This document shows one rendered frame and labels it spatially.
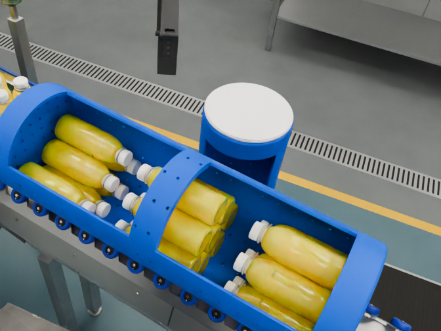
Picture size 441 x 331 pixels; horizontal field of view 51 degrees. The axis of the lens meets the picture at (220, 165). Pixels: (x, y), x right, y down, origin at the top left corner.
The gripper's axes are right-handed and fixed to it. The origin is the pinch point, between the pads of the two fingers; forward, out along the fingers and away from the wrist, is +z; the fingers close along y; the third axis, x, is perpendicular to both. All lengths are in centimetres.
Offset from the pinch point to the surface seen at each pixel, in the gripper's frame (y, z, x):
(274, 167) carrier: -35, 58, 38
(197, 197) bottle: 3.8, 32.2, 8.0
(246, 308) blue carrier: 25, 41, 17
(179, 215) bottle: 4.7, 36.7, 4.4
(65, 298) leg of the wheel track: -25, 115, -30
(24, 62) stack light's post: -80, 51, -45
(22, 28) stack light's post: -80, 39, -44
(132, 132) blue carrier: -24.8, 38.1, -6.3
